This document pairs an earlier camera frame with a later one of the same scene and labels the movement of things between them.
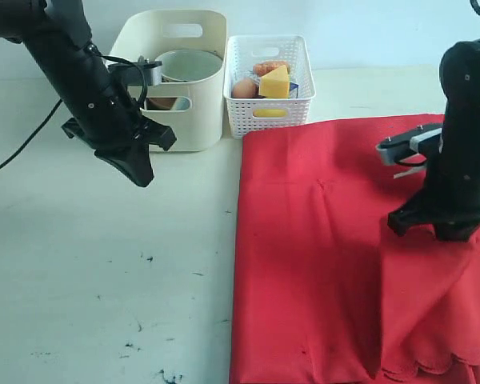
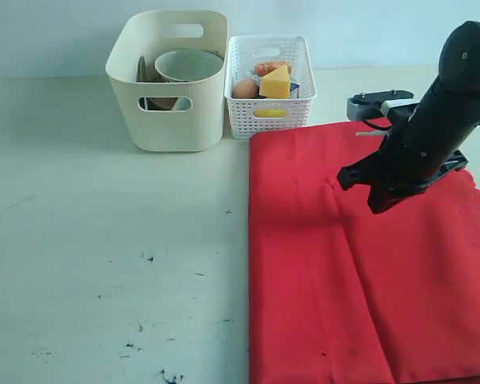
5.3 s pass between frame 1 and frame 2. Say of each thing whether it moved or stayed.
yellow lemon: stayed
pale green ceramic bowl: stayed
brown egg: stayed
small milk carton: stayed
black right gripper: moved
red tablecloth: moved
